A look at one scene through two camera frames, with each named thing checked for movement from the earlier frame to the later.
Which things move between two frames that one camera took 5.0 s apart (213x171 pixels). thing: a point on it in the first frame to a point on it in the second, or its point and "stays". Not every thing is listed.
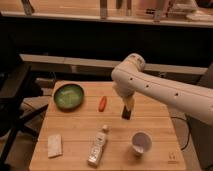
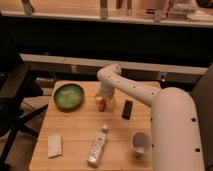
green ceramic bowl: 69,97 stays
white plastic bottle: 97,148 stays
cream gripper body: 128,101 to 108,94
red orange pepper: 102,103 stays
